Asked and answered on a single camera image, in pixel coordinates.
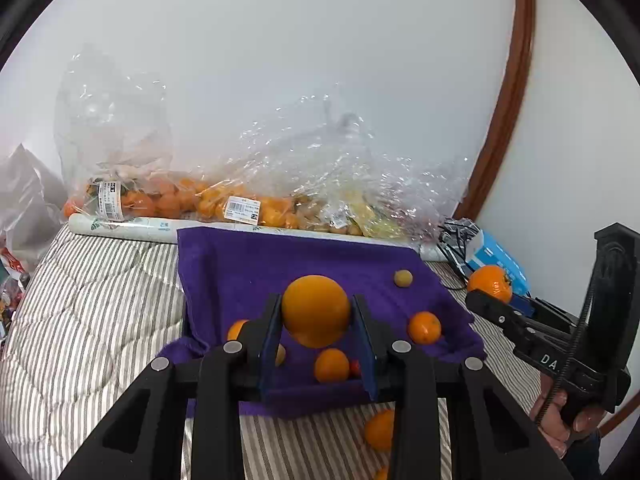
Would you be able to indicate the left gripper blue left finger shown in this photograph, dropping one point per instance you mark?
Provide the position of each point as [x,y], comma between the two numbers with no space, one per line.
[141,436]

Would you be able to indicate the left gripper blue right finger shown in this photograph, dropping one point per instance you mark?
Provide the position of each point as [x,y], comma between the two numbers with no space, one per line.
[490,435]

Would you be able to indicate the small orange front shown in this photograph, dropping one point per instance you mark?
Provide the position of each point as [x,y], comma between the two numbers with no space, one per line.
[379,429]

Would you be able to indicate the small orange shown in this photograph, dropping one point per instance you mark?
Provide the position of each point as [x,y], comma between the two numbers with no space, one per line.
[235,329]
[379,429]
[332,365]

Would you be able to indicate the small orange hidden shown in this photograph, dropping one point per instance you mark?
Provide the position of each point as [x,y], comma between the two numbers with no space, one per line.
[381,474]

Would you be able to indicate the medium orange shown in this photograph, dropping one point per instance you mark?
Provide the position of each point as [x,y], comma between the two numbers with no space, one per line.
[424,328]

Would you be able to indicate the large orange with stem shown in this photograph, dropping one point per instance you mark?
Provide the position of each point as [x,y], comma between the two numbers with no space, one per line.
[493,281]

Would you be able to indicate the small red tomato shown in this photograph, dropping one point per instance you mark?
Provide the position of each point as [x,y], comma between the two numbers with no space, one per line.
[354,368]

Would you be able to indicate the small green fruit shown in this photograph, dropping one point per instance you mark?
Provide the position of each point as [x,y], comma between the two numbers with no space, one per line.
[403,278]
[281,355]

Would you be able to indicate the large round orange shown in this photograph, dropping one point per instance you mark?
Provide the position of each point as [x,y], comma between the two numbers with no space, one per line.
[315,311]

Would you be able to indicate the right hand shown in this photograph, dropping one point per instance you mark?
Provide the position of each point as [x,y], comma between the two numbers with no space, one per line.
[551,426]

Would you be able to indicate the striped quilted mattress cover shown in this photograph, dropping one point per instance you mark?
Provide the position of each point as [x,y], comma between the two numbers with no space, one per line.
[96,312]

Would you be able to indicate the blue tissue box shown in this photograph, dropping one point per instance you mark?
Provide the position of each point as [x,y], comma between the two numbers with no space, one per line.
[483,250]

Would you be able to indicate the purple towel covered tray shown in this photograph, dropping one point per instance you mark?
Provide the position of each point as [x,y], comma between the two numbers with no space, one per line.
[228,276]

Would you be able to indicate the white rolled paper tube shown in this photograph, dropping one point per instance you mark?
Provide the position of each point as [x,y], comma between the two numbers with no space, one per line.
[159,230]

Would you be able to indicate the clear bag of bananas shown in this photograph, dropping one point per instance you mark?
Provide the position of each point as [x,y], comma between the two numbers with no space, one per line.
[389,198]

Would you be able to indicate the white plastic bag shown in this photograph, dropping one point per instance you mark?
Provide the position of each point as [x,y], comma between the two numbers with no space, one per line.
[31,207]

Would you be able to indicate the clear bag left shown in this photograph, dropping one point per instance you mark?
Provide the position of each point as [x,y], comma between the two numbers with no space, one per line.
[112,134]

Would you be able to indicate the clear bag of oranges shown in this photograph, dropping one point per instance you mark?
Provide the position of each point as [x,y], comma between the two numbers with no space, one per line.
[298,168]

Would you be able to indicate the brown wooden door frame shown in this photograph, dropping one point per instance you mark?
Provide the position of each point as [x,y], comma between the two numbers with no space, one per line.
[507,109]

